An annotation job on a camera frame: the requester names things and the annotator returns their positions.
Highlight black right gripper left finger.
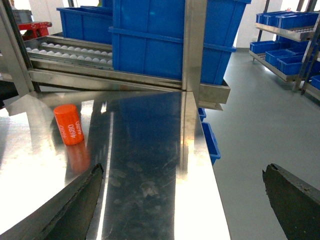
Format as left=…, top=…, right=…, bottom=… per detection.
left=0, top=163, right=104, bottom=240

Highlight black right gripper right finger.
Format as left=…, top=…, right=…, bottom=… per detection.
left=262, top=163, right=320, bottom=240

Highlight orange cylindrical capacitor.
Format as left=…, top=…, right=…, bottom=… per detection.
left=53, top=104, right=84, bottom=146

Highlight blue bin under table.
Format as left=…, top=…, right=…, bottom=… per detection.
left=201, top=122, right=221, bottom=165

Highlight steel shelf rack with bins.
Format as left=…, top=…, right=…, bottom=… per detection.
left=249, top=0, right=320, bottom=99

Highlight blue plastic crate behind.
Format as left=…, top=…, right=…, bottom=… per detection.
left=56, top=6, right=113, bottom=45

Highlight large blue plastic crate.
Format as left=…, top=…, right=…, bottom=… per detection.
left=109, top=0, right=249, bottom=85

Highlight steel roller rack frame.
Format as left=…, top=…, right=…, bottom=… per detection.
left=0, top=0, right=231, bottom=110

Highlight red metal frame table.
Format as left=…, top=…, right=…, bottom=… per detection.
left=18, top=21, right=52, bottom=40

